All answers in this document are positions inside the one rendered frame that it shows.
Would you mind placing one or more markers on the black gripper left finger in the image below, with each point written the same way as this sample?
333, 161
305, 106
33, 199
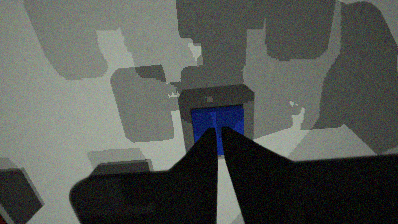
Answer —
184, 194

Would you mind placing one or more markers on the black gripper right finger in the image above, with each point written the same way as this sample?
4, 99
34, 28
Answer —
272, 189

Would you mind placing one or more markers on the blue button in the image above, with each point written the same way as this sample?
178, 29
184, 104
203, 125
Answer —
217, 107

